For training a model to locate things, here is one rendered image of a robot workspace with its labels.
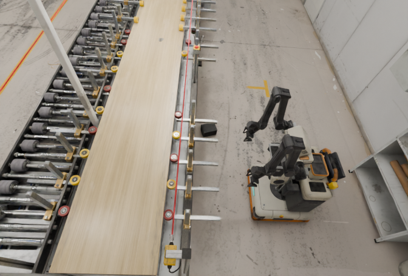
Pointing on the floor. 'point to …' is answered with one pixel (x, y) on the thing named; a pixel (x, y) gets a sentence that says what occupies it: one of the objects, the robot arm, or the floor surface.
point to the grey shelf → (386, 189)
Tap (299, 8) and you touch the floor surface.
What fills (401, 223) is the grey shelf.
